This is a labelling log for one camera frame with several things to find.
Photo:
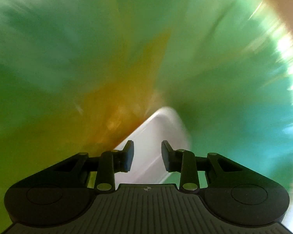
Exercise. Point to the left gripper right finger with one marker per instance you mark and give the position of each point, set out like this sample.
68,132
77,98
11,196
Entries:
184,162

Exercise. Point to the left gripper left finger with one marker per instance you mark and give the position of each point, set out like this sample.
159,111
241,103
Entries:
111,162

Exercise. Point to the red rectangular food tray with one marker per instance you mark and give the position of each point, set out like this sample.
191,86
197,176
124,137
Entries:
147,166

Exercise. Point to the green trash bin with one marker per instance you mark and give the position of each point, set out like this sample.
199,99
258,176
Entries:
83,74

